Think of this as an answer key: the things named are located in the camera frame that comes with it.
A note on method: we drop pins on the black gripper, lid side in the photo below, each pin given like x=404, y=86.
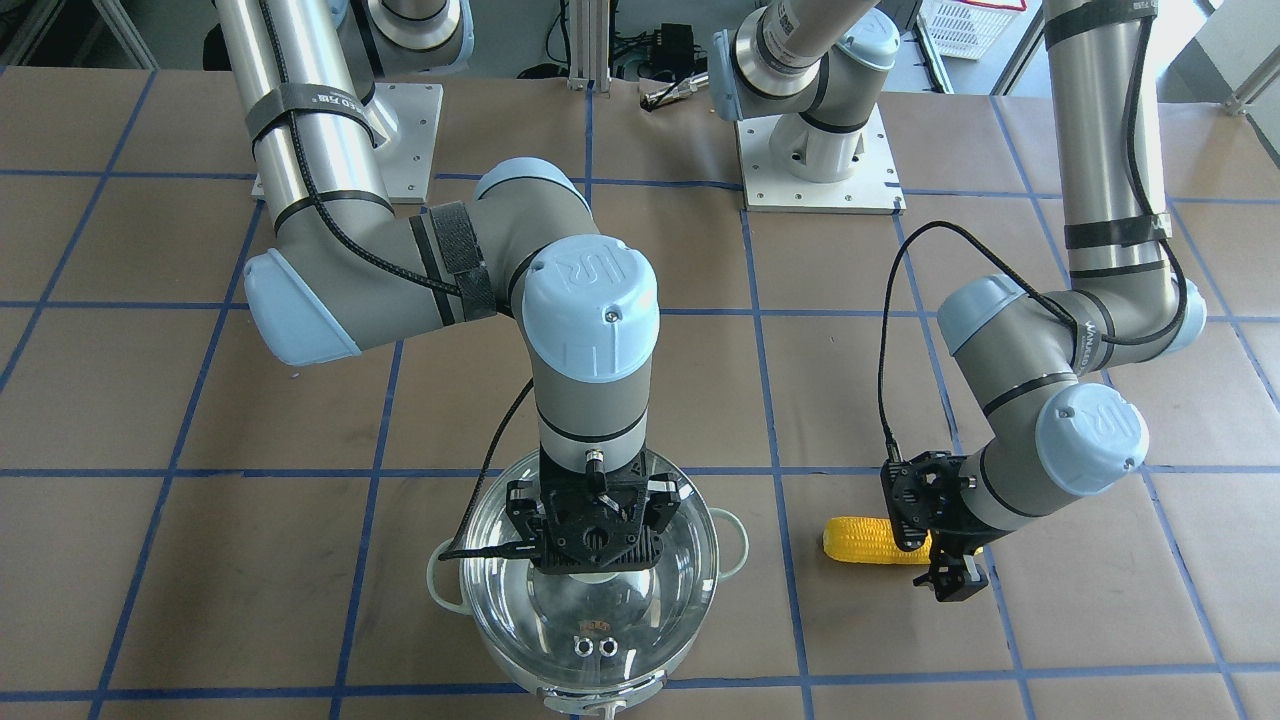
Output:
x=522, y=504

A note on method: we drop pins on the black gripper, corn side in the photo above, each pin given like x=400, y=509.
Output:
x=957, y=513

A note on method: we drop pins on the yellow corn cob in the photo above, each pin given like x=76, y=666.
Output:
x=868, y=541

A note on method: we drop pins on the glass pot lid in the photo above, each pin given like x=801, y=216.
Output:
x=590, y=610

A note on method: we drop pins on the white cooking pot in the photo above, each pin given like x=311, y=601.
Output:
x=590, y=600

